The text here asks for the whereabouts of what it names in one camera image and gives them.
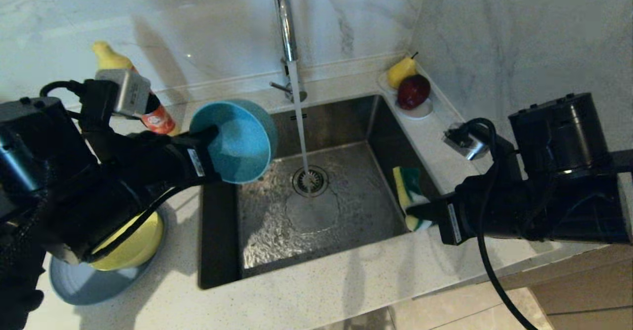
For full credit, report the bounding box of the green and yellow sponge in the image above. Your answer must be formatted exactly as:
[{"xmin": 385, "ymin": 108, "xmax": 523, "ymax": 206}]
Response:
[{"xmin": 393, "ymin": 166, "xmax": 435, "ymax": 233}]

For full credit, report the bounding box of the teal bowl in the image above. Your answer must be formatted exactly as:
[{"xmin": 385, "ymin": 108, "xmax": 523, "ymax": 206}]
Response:
[{"xmin": 189, "ymin": 99, "xmax": 279, "ymax": 185}]

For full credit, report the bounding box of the yellow dish soap bottle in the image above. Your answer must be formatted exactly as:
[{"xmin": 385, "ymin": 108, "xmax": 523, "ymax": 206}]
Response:
[{"xmin": 91, "ymin": 41, "xmax": 177, "ymax": 136}]

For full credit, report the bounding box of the stainless steel sink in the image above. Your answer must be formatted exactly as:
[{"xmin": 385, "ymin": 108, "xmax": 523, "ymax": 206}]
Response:
[{"xmin": 199, "ymin": 95, "xmax": 454, "ymax": 289}]

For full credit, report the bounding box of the metal sink drain strainer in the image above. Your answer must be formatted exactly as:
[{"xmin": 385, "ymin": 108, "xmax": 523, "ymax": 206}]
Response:
[{"xmin": 292, "ymin": 166, "xmax": 330, "ymax": 198}]

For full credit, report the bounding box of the yellow bowl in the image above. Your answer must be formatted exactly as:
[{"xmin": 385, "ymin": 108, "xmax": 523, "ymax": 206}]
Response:
[{"xmin": 88, "ymin": 210, "xmax": 165, "ymax": 272}]

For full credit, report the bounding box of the running water stream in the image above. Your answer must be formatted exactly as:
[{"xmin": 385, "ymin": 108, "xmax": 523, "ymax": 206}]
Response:
[{"xmin": 288, "ymin": 60, "xmax": 313, "ymax": 192}]

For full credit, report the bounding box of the dark red apple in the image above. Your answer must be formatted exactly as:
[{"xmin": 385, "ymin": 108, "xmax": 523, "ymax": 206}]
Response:
[{"xmin": 396, "ymin": 74, "xmax": 431, "ymax": 110}]

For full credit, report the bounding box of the light wood cabinet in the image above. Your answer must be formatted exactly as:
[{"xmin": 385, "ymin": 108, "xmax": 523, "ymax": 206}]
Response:
[{"xmin": 499, "ymin": 243, "xmax": 633, "ymax": 330}]

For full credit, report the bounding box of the grey-blue plate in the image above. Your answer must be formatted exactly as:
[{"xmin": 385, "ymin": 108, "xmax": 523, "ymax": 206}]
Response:
[{"xmin": 49, "ymin": 251, "xmax": 155, "ymax": 306}]

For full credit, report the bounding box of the chrome kitchen faucet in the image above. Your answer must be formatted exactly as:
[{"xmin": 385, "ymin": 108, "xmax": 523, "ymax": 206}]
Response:
[{"xmin": 271, "ymin": 0, "xmax": 308, "ymax": 104}]

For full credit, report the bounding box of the yellow pear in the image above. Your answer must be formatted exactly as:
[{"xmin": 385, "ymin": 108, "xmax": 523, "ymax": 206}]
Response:
[{"xmin": 386, "ymin": 51, "xmax": 418, "ymax": 90}]

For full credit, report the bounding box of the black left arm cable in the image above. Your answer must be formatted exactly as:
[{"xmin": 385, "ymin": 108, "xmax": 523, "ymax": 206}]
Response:
[{"xmin": 82, "ymin": 184, "xmax": 198, "ymax": 265}]

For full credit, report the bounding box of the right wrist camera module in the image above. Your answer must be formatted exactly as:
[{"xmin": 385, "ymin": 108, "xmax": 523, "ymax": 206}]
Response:
[{"xmin": 443, "ymin": 122, "xmax": 491, "ymax": 161}]

